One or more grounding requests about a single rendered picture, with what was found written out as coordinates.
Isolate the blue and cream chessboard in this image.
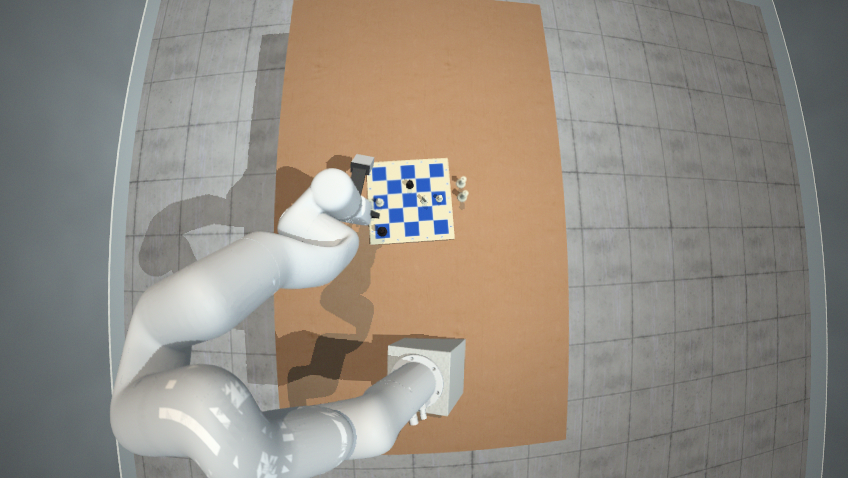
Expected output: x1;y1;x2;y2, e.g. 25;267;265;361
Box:
367;158;455;245

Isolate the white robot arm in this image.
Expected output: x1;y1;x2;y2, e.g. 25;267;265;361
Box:
110;154;444;478

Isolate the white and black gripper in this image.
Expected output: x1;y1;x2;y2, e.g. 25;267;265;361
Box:
340;196;380;226

